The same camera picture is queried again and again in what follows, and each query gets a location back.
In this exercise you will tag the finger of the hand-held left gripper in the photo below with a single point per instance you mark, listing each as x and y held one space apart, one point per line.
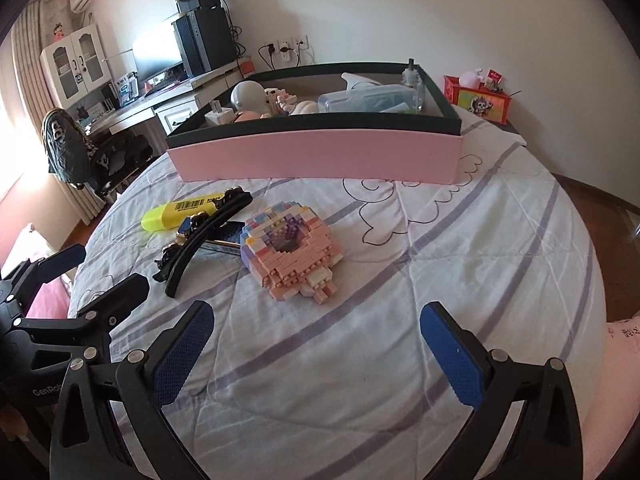
50 265
115 300

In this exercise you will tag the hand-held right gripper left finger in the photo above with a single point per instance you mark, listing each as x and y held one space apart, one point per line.
182 355

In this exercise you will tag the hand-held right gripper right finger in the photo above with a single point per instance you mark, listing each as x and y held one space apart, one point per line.
452 355

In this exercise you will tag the pink building block model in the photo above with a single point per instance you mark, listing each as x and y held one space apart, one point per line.
295 260

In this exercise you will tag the pink storage box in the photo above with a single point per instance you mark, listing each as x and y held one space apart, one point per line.
320 152

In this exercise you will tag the white egg-shaped device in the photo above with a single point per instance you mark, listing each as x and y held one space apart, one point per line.
248 94

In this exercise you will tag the clear case with teal brush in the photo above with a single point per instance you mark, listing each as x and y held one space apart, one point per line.
365 99

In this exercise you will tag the person's left hand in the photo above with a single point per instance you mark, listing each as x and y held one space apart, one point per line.
10 422

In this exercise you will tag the red pink sheet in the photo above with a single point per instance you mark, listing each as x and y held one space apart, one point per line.
47 295

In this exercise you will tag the black curved hair clip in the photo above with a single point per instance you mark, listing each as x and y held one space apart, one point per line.
192 260

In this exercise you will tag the white striped quilt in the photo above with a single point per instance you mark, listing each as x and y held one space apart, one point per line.
450 260

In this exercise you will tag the yellow highlighter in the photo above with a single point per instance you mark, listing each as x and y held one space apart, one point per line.
170 215

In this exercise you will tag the black beaded hair clip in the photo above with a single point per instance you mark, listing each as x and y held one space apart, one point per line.
190 222

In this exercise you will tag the dark printed jacket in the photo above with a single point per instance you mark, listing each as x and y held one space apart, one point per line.
62 150

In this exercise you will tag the dark blue card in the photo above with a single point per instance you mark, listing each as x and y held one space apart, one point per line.
227 234

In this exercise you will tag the black office chair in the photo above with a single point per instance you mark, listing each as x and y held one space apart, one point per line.
120 152

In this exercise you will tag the pink pillow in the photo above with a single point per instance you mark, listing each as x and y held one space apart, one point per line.
620 385

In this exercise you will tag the white glass-door cabinet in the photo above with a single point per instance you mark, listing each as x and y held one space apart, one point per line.
65 75

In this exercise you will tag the beige curtain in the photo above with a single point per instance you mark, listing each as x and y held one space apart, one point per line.
30 75

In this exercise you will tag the blue white box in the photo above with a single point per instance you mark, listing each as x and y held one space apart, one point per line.
125 87

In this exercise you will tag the white charger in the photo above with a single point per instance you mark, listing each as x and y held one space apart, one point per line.
220 116

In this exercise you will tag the black white nightstand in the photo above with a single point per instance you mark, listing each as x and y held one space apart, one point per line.
512 130

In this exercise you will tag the red cartoon doll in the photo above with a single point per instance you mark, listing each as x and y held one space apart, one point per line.
59 30

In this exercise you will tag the computer monitor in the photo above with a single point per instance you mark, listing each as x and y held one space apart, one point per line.
155 52

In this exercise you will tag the white desk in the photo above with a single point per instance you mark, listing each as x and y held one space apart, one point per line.
215 77

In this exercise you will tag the red crate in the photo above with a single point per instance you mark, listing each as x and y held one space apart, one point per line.
477 102

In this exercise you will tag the small block figure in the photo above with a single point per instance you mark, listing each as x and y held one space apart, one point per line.
280 97

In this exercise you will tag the small clear liquid bottle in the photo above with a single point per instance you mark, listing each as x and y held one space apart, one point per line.
412 90

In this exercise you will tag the orange container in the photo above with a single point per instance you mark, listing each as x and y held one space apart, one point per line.
247 66

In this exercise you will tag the white doll figure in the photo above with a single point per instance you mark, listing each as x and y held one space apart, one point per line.
304 108

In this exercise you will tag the black computer tower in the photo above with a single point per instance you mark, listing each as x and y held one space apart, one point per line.
210 40

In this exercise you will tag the pink plush toy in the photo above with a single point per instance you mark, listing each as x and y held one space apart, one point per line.
471 79

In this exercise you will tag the red white packet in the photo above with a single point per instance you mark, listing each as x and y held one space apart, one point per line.
495 77

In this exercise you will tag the white plastic object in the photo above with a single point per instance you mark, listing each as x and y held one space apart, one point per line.
357 80

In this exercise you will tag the wall socket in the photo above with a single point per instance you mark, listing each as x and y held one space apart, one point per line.
287 45

